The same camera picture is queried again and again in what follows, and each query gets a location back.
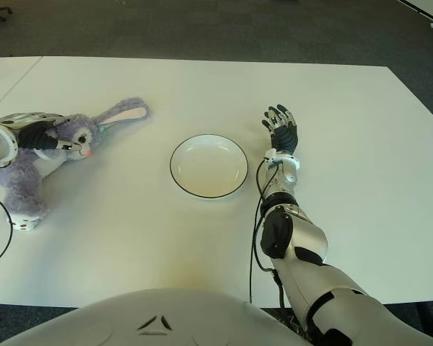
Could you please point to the silver robot torso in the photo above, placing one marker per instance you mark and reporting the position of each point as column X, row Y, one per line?
column 158, row 317

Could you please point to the purple plush bunny doll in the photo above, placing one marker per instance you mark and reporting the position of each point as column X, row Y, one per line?
column 25, row 180

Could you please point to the white plate black rim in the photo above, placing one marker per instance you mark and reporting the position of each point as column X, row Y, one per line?
column 209, row 166

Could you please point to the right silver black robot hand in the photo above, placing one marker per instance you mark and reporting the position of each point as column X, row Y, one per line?
column 283, row 137

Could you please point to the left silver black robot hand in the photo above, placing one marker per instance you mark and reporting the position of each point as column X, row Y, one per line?
column 32, row 133

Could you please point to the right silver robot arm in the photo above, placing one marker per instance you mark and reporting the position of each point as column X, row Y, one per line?
column 306, row 238

